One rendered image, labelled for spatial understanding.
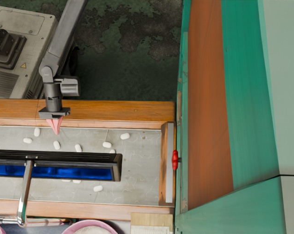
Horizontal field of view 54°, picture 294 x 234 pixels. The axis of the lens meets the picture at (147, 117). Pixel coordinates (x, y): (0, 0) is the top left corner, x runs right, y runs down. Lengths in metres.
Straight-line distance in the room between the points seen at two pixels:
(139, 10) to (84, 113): 1.40
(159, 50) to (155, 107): 1.08
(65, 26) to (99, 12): 1.48
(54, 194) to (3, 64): 0.90
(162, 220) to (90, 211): 0.27
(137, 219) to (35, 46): 1.18
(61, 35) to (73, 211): 0.63
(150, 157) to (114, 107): 0.25
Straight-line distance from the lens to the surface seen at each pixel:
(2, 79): 1.82
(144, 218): 1.09
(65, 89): 1.06
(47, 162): 0.83
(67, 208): 1.16
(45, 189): 1.22
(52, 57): 1.04
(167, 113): 1.17
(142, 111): 1.18
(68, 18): 1.01
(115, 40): 2.30
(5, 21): 2.03
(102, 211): 1.12
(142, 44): 2.25
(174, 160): 0.62
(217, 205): 0.16
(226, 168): 0.20
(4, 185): 1.30
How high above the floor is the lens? 1.86
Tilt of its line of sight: 70 degrees down
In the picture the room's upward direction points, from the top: 11 degrees counter-clockwise
